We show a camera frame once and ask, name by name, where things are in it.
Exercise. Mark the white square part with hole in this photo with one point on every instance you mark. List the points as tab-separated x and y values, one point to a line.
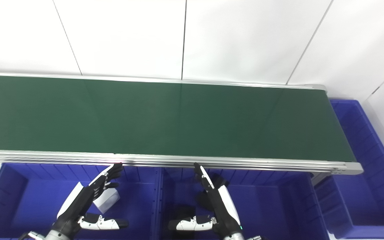
107	201

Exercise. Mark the blue plastic bin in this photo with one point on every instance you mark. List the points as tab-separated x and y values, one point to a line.
362	200
28	200
272	206

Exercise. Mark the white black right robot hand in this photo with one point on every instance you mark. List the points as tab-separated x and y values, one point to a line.
223	206

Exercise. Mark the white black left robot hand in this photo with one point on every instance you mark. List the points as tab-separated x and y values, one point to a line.
68	206

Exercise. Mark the aluminium conveyor leg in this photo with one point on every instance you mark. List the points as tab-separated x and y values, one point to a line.
320	178

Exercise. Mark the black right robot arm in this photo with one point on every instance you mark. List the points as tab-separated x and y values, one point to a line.
233	237

